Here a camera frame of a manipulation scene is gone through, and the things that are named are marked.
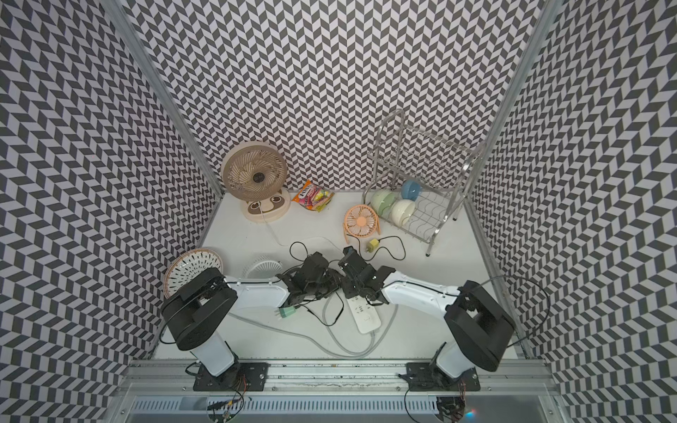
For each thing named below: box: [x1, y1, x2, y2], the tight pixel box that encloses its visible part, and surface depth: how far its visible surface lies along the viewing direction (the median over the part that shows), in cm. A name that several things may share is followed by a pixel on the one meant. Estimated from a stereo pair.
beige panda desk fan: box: [221, 141, 291, 223], surface depth 97 cm
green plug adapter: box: [278, 305, 297, 319], surface depth 85 cm
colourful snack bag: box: [291, 179, 335, 213], surface depth 114 cm
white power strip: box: [346, 295, 382, 334], surface depth 84 cm
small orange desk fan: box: [342, 204, 381, 245], surface depth 101 cm
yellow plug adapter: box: [365, 237, 380, 253], surface depth 101 cm
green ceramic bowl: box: [370, 188, 401, 218], surface depth 102 cm
